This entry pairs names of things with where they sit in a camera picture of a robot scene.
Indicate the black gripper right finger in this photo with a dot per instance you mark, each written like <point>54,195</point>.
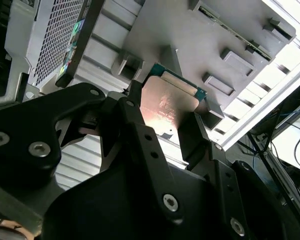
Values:
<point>225,175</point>

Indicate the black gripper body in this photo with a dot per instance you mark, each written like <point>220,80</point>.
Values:
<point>115,212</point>

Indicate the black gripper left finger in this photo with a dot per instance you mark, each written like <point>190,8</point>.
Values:
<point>150,150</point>

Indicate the silver CPU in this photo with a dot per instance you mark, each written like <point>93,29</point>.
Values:
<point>167,105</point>

